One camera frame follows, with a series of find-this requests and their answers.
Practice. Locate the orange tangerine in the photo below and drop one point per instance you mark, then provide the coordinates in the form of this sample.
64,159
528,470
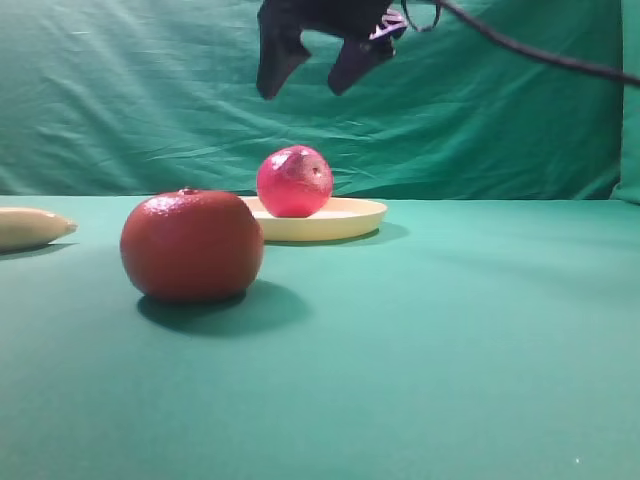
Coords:
192,246

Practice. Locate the yellow plate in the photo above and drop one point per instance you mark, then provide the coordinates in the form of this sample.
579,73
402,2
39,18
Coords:
340,218

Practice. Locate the red apple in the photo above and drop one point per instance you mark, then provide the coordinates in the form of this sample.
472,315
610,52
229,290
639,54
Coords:
294,182

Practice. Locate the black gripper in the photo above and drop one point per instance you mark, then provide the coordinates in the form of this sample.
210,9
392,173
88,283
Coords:
281,24

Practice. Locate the green backdrop cloth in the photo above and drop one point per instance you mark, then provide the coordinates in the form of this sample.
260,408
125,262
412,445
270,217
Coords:
138,97

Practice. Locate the yellow banana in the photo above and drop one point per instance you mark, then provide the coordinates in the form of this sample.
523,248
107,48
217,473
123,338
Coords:
23,228

